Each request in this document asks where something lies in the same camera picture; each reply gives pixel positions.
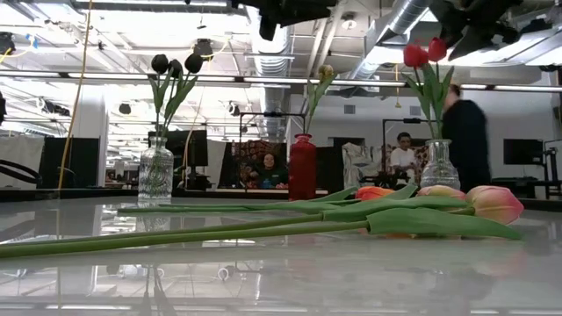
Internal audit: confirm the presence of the red glass vase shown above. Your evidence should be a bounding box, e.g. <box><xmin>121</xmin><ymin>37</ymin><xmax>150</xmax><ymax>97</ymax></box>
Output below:
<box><xmin>288</xmin><ymin>133</ymin><xmax>318</xmax><ymax>202</ymax></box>

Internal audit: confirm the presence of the tall ribbed clear glass vase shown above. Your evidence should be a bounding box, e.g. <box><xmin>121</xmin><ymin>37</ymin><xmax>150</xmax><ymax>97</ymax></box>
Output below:
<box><xmin>138</xmin><ymin>135</ymin><xmax>176</xmax><ymax>205</ymax></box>

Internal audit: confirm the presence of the black wall screen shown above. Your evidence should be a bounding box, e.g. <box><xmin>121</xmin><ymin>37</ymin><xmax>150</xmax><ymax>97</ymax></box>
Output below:
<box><xmin>503</xmin><ymin>139</ymin><xmax>544</xmax><ymax>166</ymax></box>

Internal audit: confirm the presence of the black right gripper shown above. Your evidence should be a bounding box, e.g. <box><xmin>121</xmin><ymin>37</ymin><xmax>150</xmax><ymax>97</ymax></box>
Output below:
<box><xmin>432</xmin><ymin>0</ymin><xmax>523</xmax><ymax>61</ymax></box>

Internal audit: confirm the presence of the red artificial tulip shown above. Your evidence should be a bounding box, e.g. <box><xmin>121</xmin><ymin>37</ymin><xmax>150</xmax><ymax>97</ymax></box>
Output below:
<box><xmin>423</xmin><ymin>37</ymin><xmax>456</xmax><ymax>141</ymax></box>
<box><xmin>401</xmin><ymin>42</ymin><xmax>440</xmax><ymax>141</ymax></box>

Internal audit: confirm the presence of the silver spiral ventilation duct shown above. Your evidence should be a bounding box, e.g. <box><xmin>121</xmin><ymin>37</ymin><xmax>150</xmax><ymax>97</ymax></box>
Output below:
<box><xmin>350</xmin><ymin>0</ymin><xmax>434</xmax><ymax>80</ymax></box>

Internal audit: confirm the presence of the black artificial tulip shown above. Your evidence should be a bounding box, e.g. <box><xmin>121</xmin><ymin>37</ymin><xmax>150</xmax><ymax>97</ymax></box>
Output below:
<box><xmin>162</xmin><ymin>59</ymin><xmax>184</xmax><ymax>140</ymax></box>
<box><xmin>162</xmin><ymin>53</ymin><xmax>205</xmax><ymax>140</ymax></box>
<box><xmin>148</xmin><ymin>54</ymin><xmax>172</xmax><ymax>140</ymax></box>

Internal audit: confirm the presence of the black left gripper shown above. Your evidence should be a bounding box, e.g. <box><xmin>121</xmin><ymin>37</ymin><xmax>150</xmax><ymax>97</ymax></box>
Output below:
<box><xmin>232</xmin><ymin>0</ymin><xmax>339</xmax><ymax>42</ymax></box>

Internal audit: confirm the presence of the silver vertical ventilation duct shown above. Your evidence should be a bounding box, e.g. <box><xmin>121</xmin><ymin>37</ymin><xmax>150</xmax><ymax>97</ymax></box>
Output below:
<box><xmin>252</xmin><ymin>17</ymin><xmax>291</xmax><ymax>137</ymax></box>

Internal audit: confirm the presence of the orange artificial tulip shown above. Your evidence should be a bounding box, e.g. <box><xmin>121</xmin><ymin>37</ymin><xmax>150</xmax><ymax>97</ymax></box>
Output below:
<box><xmin>157</xmin><ymin>186</ymin><xmax>396</xmax><ymax>207</ymax></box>
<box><xmin>117</xmin><ymin>183</ymin><xmax>418</xmax><ymax>214</ymax></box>

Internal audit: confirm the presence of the bulbous clear glass vase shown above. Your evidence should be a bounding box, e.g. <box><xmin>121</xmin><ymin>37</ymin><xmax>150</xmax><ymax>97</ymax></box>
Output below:
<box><xmin>420</xmin><ymin>139</ymin><xmax>462</xmax><ymax>190</ymax></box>

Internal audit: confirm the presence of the pink artificial tulip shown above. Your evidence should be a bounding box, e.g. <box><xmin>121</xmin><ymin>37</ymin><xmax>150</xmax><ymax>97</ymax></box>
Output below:
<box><xmin>304</xmin><ymin>64</ymin><xmax>339</xmax><ymax>136</ymax></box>
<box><xmin>0</xmin><ymin>185</ymin><xmax>525</xmax><ymax>260</ymax></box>
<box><xmin>0</xmin><ymin>184</ymin><xmax>469</xmax><ymax>249</ymax></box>

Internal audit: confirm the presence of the black curved cable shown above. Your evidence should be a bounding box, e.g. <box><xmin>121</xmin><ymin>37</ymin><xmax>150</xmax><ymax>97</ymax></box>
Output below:
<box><xmin>0</xmin><ymin>158</ymin><xmax>43</xmax><ymax>185</ymax></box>

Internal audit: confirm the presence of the long yellow cable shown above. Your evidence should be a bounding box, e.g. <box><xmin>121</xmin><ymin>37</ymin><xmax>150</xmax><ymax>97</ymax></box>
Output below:
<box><xmin>55</xmin><ymin>0</ymin><xmax>94</xmax><ymax>190</ymax></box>

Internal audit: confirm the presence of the white cloth covered chair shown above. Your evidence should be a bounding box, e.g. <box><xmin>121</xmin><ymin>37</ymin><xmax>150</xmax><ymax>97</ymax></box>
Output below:
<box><xmin>342</xmin><ymin>142</ymin><xmax>392</xmax><ymax>190</ymax></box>

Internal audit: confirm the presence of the person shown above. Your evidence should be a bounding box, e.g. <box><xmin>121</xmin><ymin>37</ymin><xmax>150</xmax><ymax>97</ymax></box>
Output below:
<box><xmin>389</xmin><ymin>131</ymin><xmax>425</xmax><ymax>185</ymax></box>
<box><xmin>441</xmin><ymin>83</ymin><xmax>492</xmax><ymax>193</ymax></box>
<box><xmin>249</xmin><ymin>151</ymin><xmax>290</xmax><ymax>190</ymax></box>

